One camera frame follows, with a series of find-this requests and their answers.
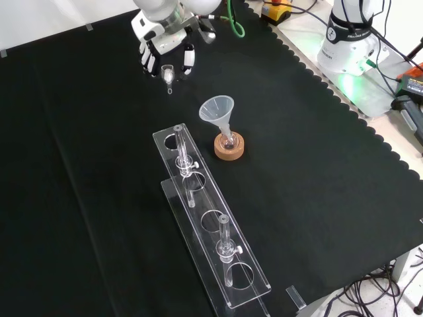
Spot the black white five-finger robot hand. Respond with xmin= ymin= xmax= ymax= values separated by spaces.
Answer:
xmin=131 ymin=9 xmax=197 ymax=81

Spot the clear glass weighing funnel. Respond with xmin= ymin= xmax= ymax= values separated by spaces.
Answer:
xmin=161 ymin=64 xmax=175 ymax=95

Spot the translucent plastic funnel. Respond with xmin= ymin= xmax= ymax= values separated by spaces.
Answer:
xmin=198 ymin=95 xmax=235 ymax=140

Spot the small glass round-bottom flask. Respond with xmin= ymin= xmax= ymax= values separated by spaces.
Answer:
xmin=220 ymin=129 xmax=239 ymax=151

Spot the clear acrylic funnel stand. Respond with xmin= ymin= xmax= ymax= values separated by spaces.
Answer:
xmin=152 ymin=124 xmax=273 ymax=317

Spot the yellow stop button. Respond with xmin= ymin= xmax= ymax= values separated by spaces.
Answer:
xmin=260 ymin=0 xmax=292 ymax=26

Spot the black bench cloth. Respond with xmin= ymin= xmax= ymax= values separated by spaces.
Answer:
xmin=0 ymin=0 xmax=423 ymax=317

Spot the black orange power adapter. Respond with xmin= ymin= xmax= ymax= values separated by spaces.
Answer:
xmin=395 ymin=65 xmax=423 ymax=100

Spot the black box device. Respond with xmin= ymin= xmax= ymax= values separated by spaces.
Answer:
xmin=391 ymin=94 xmax=423 ymax=148

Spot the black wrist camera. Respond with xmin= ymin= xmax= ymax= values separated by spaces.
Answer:
xmin=197 ymin=18 xmax=217 ymax=45

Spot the green cable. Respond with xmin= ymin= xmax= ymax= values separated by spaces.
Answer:
xmin=227 ymin=0 xmax=247 ymax=38

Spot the brown cork ring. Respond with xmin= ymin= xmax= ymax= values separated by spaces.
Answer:
xmin=213 ymin=131 xmax=247 ymax=161

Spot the grey metal base plate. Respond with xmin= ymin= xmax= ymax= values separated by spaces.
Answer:
xmin=276 ymin=9 xmax=403 ymax=118

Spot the black floor cable bundle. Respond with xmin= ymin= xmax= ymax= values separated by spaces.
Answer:
xmin=322 ymin=246 xmax=423 ymax=317

